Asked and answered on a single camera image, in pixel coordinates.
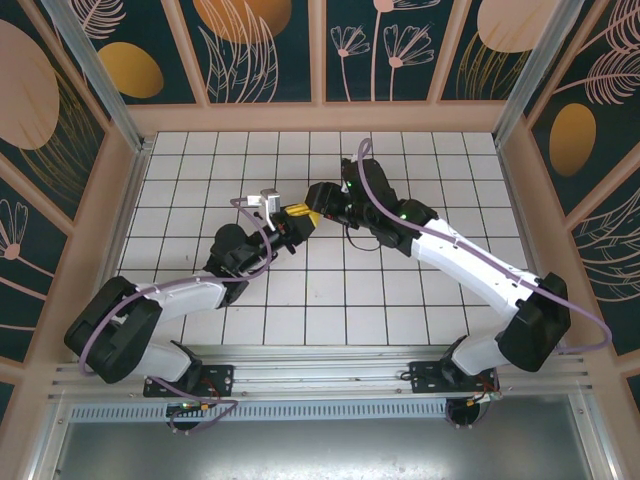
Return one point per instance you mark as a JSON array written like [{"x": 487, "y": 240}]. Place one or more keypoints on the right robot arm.
[{"x": 475, "y": 265}]

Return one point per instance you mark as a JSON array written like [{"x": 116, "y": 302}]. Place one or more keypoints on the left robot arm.
[{"x": 185, "y": 295}]

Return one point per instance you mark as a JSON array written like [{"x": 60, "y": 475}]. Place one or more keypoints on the grey metal shelf plate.
[{"x": 325, "y": 450}]

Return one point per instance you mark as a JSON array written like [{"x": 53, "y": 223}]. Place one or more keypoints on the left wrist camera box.
[{"x": 272, "y": 202}]

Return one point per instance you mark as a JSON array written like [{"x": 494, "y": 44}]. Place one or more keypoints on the aluminium table side rail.
[
  {"x": 514, "y": 200},
  {"x": 131, "y": 200}
]

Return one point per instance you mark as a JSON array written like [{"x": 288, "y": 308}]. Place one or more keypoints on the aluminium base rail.
[{"x": 325, "y": 370}]

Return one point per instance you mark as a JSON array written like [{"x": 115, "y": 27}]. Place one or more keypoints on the aluminium frame post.
[
  {"x": 102, "y": 80},
  {"x": 540, "y": 75}
]

